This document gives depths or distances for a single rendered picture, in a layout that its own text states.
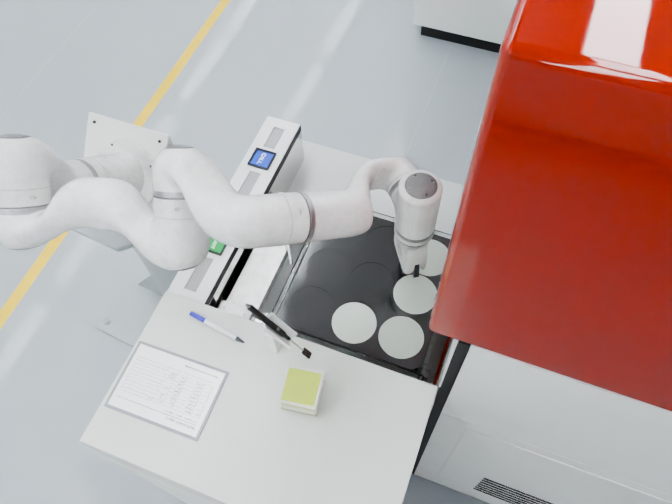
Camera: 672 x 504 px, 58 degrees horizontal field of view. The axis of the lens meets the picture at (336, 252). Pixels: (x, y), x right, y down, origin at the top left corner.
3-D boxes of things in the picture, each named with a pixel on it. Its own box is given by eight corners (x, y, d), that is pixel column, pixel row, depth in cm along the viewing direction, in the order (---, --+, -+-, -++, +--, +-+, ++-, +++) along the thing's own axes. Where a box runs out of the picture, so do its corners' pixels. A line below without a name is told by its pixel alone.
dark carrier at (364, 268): (462, 244, 147) (462, 243, 146) (420, 373, 131) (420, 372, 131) (329, 204, 154) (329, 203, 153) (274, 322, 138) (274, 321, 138)
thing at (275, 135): (304, 157, 171) (300, 123, 159) (216, 329, 146) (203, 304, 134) (274, 149, 173) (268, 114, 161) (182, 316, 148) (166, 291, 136)
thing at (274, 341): (300, 345, 128) (294, 319, 116) (293, 362, 126) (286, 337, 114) (274, 335, 129) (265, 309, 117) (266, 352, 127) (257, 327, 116)
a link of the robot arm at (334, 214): (269, 186, 116) (398, 178, 131) (299, 253, 108) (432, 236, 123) (283, 152, 109) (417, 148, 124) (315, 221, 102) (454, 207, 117)
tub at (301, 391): (326, 382, 124) (324, 371, 118) (317, 419, 120) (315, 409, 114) (290, 375, 125) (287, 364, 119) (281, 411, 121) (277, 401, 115)
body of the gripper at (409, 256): (390, 212, 130) (388, 239, 139) (403, 252, 125) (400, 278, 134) (424, 205, 130) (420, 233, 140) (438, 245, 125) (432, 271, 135)
